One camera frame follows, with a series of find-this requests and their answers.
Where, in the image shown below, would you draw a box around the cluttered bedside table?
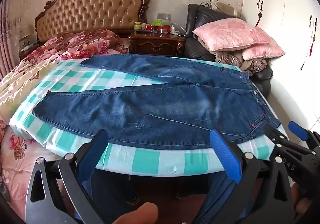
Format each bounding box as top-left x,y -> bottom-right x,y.
19,35 -> 38,53

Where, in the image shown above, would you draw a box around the tufted tan carved headboard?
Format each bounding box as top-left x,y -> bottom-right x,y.
34,0 -> 151,46

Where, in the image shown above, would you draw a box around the person's right hand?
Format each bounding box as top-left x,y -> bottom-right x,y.
291,184 -> 317,218

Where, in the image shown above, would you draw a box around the large pink pillow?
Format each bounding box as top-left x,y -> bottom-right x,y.
192,18 -> 269,52

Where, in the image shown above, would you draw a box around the white wardrobe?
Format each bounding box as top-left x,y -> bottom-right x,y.
241,0 -> 320,139

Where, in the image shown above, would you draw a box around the person's left hand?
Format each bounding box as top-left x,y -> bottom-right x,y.
111,202 -> 159,224

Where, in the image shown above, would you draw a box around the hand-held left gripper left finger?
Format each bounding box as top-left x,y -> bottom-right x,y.
25,128 -> 130,224

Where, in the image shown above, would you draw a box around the white cable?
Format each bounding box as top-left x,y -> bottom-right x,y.
173,23 -> 187,37

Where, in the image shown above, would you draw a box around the blue denim pants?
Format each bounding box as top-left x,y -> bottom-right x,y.
32,54 -> 282,151

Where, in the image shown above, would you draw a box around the pale floral bedsheet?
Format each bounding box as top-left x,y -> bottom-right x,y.
0,59 -> 65,224

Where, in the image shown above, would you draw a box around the plaid beige blanket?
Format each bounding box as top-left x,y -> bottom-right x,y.
215,50 -> 268,73

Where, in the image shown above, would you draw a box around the person's leg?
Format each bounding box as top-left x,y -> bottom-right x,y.
200,171 -> 240,224

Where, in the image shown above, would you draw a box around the dark wooden nightstand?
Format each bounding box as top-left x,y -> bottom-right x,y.
128,30 -> 187,57

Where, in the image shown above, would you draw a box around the pink curtain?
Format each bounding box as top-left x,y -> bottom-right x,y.
0,0 -> 20,82

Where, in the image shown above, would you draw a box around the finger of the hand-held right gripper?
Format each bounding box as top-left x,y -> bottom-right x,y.
288,121 -> 320,150
268,126 -> 317,157

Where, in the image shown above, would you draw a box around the red hanging ornament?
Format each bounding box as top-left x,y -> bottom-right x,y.
255,0 -> 264,27
308,15 -> 315,57

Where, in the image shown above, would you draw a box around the black leather armchair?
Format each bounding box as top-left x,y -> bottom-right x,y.
184,4 -> 273,100

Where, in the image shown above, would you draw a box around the small pink pillow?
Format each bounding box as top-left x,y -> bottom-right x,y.
241,43 -> 285,61

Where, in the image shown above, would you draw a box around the green checked tablecloth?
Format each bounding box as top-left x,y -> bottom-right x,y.
9,58 -> 288,177

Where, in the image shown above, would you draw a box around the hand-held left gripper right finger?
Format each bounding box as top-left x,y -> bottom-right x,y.
200,129 -> 294,224

